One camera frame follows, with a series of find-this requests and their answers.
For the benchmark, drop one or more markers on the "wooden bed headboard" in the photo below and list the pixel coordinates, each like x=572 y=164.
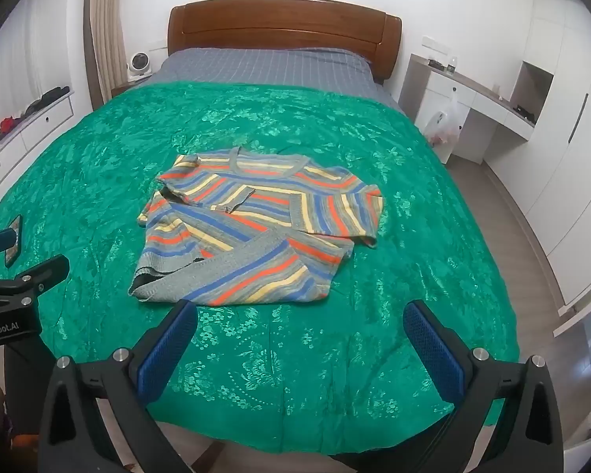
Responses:
x=276 y=29

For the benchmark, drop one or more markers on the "white plastic bag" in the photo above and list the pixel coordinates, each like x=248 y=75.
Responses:
x=445 y=125

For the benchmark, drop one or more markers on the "clear bottle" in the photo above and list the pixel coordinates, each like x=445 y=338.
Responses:
x=451 y=64

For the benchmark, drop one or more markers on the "wooden nightstand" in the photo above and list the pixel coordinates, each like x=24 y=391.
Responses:
x=123 y=88

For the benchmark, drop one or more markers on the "dark clothes pile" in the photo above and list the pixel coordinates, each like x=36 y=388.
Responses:
x=44 y=99

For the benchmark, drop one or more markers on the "white desk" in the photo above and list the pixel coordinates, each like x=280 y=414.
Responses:
x=436 y=88

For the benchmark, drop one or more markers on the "small white fan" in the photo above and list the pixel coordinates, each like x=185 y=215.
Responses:
x=139 y=65

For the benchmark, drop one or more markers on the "red cloth item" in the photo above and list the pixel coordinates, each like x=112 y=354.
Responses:
x=8 y=127

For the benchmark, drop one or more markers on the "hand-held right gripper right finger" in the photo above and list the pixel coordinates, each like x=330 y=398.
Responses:
x=431 y=342

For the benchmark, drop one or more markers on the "grey checked bedsheet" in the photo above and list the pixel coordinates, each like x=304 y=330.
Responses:
x=276 y=69

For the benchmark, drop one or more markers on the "beige curtain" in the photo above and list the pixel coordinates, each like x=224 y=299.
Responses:
x=106 y=24

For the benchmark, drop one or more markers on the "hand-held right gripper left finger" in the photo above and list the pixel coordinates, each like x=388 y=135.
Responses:
x=170 y=342

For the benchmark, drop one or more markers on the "white wardrobe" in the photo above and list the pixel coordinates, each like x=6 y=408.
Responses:
x=571 y=108

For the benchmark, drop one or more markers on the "white window cabinet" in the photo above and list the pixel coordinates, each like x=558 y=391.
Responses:
x=34 y=130

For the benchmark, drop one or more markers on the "striped knit sweater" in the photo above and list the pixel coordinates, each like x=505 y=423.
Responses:
x=256 y=226

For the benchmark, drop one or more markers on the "green patterned blanket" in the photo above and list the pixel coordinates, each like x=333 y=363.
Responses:
x=103 y=157

